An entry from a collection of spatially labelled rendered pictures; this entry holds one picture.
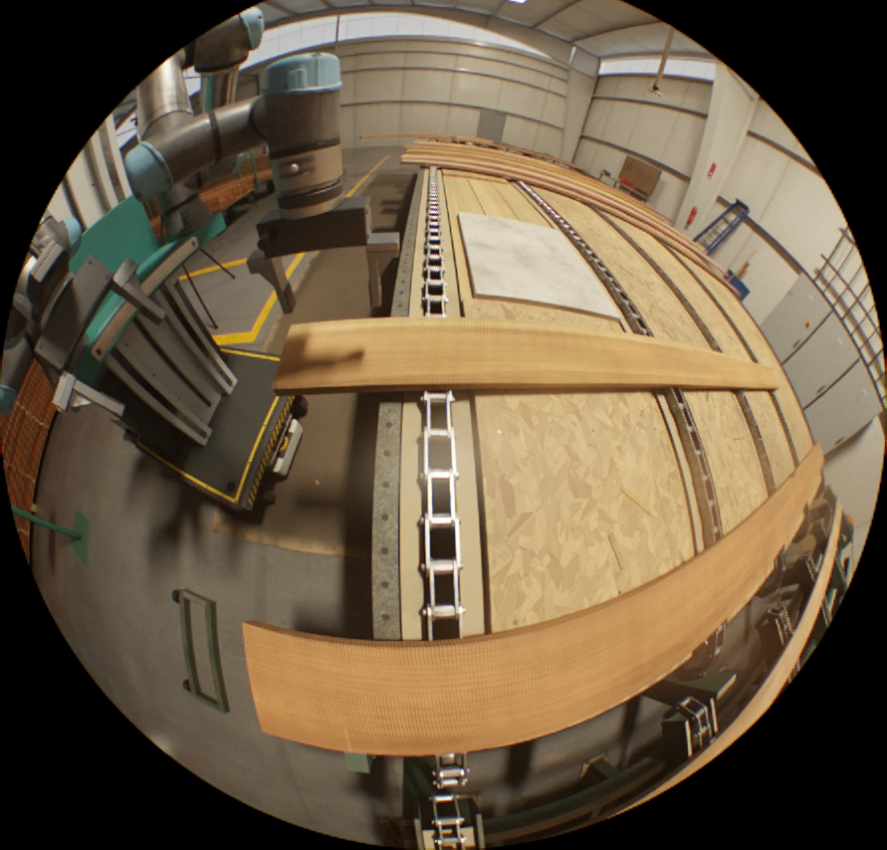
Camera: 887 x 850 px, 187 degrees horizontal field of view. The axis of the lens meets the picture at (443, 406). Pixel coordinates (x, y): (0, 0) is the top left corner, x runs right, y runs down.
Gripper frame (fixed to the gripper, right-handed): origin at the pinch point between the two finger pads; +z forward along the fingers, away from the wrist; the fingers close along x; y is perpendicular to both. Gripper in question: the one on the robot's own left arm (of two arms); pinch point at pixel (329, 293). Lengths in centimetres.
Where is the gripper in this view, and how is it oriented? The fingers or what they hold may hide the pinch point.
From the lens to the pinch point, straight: 40.5
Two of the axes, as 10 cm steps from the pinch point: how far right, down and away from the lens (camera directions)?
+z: -1.0, 4.9, 8.6
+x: 9.9, -0.4, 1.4
